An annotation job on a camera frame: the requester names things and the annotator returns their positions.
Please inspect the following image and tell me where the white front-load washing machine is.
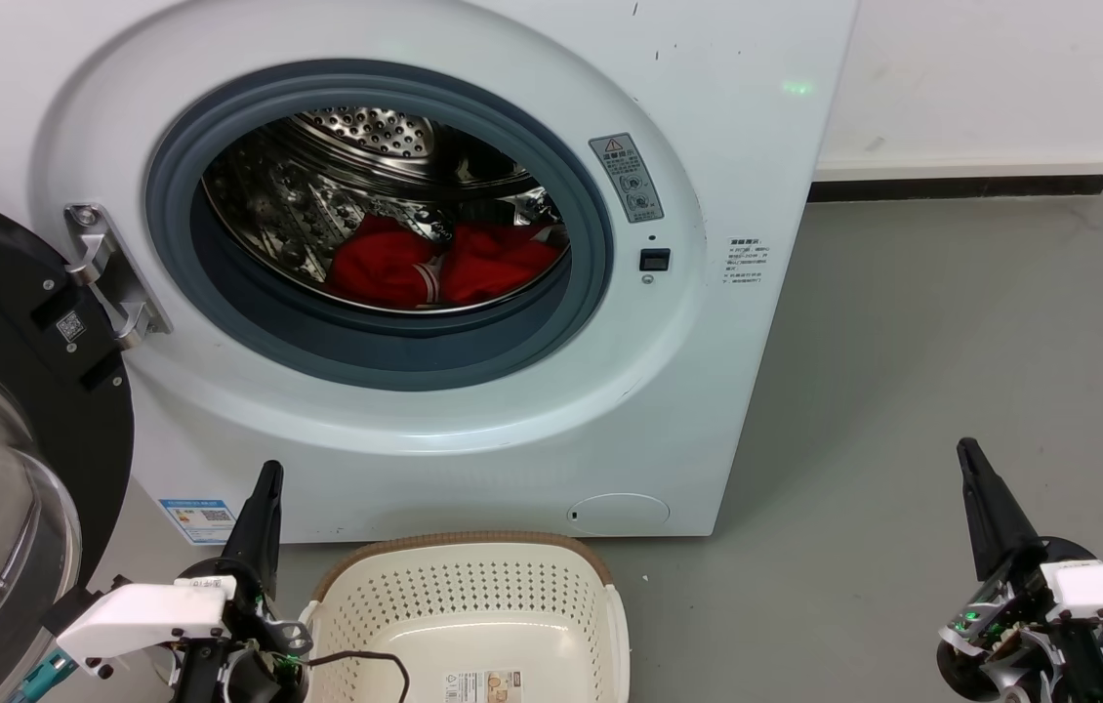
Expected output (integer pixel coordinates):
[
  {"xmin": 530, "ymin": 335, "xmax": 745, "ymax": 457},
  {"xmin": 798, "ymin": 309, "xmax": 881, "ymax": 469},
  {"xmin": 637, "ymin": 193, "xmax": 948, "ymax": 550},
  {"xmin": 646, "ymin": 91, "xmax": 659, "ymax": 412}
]
[{"xmin": 0, "ymin": 0, "xmax": 860, "ymax": 544}]

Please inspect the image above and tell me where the grey rubber door gasket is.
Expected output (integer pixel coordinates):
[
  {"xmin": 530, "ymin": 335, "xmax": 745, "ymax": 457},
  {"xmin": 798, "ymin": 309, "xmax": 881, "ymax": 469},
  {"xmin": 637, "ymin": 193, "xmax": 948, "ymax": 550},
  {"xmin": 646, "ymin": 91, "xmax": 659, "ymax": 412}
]
[{"xmin": 143, "ymin": 59, "xmax": 616, "ymax": 393}]

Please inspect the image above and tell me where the white and black baseboard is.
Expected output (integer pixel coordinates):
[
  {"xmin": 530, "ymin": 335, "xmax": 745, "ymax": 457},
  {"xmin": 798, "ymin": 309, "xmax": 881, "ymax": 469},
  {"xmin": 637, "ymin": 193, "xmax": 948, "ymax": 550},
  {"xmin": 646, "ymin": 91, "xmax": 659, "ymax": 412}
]
[{"xmin": 807, "ymin": 147, "xmax": 1103, "ymax": 204}]

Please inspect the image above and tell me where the stainless steel washing machine drum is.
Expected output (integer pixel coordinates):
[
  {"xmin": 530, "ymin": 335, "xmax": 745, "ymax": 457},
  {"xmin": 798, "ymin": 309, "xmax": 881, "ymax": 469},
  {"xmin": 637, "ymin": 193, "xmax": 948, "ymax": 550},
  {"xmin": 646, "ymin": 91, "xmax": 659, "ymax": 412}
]
[{"xmin": 201, "ymin": 106, "xmax": 573, "ymax": 316}]

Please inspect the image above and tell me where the blue energy label sticker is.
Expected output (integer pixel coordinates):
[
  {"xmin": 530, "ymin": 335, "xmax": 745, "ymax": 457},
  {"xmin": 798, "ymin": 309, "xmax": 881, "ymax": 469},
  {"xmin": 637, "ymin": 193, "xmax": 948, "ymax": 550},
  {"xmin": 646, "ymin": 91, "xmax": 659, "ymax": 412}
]
[{"xmin": 158, "ymin": 497, "xmax": 239, "ymax": 547}]

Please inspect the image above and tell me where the cream perforated laundry basket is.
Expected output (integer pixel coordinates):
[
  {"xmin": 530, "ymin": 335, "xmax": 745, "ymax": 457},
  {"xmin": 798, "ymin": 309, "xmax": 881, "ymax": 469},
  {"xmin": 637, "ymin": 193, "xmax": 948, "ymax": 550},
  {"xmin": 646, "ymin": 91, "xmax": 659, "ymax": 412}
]
[{"xmin": 300, "ymin": 531, "xmax": 632, "ymax": 703}]

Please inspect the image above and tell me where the grey warning sticker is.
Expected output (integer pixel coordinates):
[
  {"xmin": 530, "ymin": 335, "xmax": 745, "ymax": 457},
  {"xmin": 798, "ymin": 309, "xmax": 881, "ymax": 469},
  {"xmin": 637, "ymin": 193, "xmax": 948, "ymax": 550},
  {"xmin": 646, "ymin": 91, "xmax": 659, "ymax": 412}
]
[{"xmin": 589, "ymin": 133, "xmax": 666, "ymax": 225}]

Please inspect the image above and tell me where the silver metal door hinge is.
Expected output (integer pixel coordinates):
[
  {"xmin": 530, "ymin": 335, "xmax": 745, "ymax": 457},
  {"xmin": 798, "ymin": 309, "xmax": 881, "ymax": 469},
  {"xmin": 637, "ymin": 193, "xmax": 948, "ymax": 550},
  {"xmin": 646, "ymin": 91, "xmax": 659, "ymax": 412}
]
[{"xmin": 63, "ymin": 202, "xmax": 173, "ymax": 352}]

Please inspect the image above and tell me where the red garment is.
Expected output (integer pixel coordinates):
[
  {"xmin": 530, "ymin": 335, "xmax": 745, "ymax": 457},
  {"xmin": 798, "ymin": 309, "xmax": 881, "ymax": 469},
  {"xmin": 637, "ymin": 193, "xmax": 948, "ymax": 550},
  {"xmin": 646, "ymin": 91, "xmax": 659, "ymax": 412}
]
[{"xmin": 324, "ymin": 213, "xmax": 563, "ymax": 312}]

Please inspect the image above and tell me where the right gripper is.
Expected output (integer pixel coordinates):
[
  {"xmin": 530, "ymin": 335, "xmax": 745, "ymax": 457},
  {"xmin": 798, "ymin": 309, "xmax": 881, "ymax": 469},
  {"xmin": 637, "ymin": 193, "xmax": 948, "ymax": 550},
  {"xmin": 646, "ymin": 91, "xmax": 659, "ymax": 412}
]
[{"xmin": 935, "ymin": 437, "xmax": 1101, "ymax": 703}]

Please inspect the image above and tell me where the thin black cable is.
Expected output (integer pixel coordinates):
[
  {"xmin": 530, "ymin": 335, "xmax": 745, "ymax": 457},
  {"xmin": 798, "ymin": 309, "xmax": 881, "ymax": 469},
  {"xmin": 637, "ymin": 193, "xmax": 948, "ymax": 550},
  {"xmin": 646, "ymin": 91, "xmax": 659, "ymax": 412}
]
[{"xmin": 304, "ymin": 649, "xmax": 413, "ymax": 703}]

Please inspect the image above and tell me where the round white filter cover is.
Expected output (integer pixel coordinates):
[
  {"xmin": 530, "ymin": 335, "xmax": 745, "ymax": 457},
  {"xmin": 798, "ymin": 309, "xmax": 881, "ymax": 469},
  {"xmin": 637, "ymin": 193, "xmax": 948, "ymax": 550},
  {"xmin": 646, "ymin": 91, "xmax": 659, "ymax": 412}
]
[{"xmin": 567, "ymin": 492, "xmax": 673, "ymax": 537}]

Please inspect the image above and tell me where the teal cable connector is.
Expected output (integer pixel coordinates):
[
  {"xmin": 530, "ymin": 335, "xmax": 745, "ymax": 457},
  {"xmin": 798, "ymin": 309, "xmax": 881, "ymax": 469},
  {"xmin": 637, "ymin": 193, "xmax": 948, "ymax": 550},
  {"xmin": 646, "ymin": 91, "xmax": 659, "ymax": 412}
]
[{"xmin": 7, "ymin": 650, "xmax": 76, "ymax": 703}]

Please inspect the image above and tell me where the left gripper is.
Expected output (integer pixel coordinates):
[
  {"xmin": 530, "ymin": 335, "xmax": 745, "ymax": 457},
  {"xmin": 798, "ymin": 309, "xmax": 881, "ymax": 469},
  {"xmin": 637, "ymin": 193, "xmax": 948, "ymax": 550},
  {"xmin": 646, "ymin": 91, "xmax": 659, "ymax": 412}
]
[{"xmin": 169, "ymin": 461, "xmax": 314, "ymax": 703}]

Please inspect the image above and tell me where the paper label with barcode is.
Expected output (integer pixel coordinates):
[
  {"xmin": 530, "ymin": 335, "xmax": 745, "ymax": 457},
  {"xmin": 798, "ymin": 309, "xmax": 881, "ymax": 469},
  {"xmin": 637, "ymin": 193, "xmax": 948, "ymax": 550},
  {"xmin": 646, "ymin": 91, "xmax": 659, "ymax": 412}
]
[{"xmin": 443, "ymin": 669, "xmax": 526, "ymax": 703}]

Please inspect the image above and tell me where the small printed text label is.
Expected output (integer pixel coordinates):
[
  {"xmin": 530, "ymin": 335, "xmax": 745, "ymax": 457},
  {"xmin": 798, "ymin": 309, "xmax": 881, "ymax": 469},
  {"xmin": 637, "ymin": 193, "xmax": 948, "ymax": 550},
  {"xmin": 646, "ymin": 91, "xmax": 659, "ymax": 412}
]
[{"xmin": 724, "ymin": 235, "xmax": 774, "ymax": 295}]

